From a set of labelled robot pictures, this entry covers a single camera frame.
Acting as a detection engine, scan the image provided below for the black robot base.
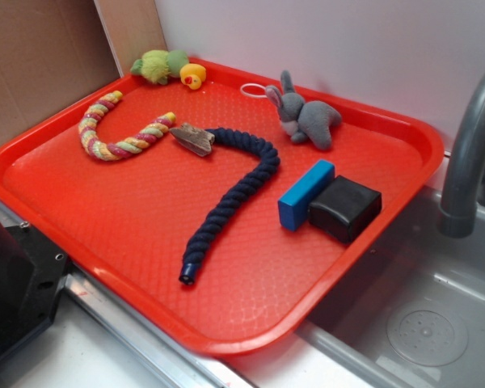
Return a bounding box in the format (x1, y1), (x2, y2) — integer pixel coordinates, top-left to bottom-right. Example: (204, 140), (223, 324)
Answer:
(0, 222), (70, 362)

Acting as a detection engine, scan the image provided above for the red plastic tray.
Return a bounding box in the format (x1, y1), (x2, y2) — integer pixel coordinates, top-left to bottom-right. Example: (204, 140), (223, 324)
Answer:
(0, 62), (444, 356)

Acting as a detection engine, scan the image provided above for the blue rectangular block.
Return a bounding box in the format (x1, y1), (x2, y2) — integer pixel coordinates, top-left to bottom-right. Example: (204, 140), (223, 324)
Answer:
(277, 160), (335, 231)

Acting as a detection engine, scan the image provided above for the brown wood piece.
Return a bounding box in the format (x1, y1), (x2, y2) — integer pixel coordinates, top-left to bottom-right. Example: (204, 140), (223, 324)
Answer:
(170, 123), (215, 157)

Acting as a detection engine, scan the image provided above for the grey plush bunny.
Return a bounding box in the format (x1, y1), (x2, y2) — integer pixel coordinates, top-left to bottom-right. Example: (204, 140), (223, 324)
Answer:
(264, 70), (343, 151)

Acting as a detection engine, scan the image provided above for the black rectangular block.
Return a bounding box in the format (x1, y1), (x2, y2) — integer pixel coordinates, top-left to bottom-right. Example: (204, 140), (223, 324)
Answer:
(308, 175), (382, 244)

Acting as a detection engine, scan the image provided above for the white elastic loop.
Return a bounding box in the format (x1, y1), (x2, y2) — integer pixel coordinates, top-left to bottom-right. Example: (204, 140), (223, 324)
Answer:
(239, 82), (267, 99)

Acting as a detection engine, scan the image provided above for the yellow rubber duck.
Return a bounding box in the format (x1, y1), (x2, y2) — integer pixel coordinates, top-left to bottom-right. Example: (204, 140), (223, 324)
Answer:
(179, 63), (206, 91)

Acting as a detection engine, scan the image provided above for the green plush toy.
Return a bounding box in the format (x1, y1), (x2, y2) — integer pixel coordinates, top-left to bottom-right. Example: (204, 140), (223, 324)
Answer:
(130, 50), (189, 85)

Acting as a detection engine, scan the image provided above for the light wooden board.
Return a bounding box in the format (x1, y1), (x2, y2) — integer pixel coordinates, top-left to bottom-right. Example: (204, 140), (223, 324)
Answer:
(94, 0), (167, 76)

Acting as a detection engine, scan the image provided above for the grey plastic sink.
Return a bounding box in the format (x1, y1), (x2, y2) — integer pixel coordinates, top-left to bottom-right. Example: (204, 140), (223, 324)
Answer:
(298, 188), (485, 387)

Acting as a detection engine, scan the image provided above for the grey toy faucet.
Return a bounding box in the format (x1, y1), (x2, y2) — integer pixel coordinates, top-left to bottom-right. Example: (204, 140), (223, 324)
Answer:
(438, 74), (485, 238)

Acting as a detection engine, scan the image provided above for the brown cardboard panel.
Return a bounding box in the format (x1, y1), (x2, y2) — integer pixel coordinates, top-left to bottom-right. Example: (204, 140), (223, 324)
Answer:
(0, 1), (119, 146)

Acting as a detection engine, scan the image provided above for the dark blue braided rope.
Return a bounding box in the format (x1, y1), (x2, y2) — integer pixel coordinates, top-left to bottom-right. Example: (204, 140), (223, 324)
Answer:
(178, 128), (281, 287)

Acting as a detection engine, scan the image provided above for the multicolored braided rope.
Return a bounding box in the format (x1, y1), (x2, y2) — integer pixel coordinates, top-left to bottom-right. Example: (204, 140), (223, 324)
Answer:
(78, 90), (178, 162)

